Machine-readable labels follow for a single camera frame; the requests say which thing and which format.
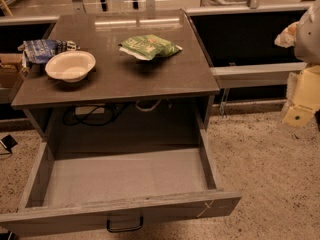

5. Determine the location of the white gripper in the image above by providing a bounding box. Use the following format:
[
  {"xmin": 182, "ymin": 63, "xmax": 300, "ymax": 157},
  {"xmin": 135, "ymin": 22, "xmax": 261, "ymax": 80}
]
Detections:
[{"xmin": 282, "ymin": 65, "xmax": 320, "ymax": 127}]

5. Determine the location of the green jalapeno chip bag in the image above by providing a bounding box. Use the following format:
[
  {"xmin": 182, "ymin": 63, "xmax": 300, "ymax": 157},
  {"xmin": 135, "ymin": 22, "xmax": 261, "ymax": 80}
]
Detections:
[{"xmin": 119, "ymin": 34, "xmax": 183, "ymax": 61}]

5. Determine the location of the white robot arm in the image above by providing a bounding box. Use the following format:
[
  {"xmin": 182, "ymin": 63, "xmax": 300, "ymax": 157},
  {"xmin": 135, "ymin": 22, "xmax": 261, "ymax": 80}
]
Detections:
[{"xmin": 274, "ymin": 0, "xmax": 320, "ymax": 127}]

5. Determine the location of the grey cabinet with top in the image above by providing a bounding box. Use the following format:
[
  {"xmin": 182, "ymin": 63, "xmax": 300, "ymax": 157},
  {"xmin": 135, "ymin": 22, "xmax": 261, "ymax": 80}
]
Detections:
[{"xmin": 12, "ymin": 10, "xmax": 219, "ymax": 154}]

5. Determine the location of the open grey top drawer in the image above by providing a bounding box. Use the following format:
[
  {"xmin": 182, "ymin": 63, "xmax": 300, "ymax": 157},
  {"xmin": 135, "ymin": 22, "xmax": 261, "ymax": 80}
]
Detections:
[{"xmin": 1, "ymin": 126, "xmax": 241, "ymax": 236}]

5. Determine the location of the blue chip bag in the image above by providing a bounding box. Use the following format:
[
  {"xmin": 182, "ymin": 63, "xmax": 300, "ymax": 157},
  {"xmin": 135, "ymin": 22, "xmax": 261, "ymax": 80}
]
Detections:
[{"xmin": 18, "ymin": 39, "xmax": 80, "ymax": 67}]

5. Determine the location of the white paper bowl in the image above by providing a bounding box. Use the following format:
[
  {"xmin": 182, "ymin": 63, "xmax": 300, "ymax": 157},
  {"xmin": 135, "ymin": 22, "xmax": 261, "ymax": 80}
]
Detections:
[{"xmin": 45, "ymin": 51, "xmax": 96, "ymax": 83}]

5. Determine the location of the cardboard box at left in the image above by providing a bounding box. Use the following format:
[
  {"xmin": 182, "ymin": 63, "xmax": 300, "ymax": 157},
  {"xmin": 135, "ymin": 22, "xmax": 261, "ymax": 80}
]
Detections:
[{"xmin": 0, "ymin": 53, "xmax": 29, "ymax": 88}]

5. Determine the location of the small black floor device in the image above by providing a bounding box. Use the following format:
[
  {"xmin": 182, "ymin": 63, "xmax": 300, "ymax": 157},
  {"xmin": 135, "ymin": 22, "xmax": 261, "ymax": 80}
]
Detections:
[{"xmin": 0, "ymin": 134, "xmax": 18, "ymax": 153}]

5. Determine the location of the black cable under top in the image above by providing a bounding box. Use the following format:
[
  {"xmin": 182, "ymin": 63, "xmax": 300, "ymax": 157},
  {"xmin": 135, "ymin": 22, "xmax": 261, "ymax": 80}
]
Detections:
[{"xmin": 62, "ymin": 103, "xmax": 129, "ymax": 127}]

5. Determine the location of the black drawer handle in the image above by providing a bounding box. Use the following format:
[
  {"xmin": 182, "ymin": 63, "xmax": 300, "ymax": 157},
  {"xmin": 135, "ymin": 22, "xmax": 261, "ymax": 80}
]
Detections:
[{"xmin": 106, "ymin": 216, "xmax": 144, "ymax": 233}]

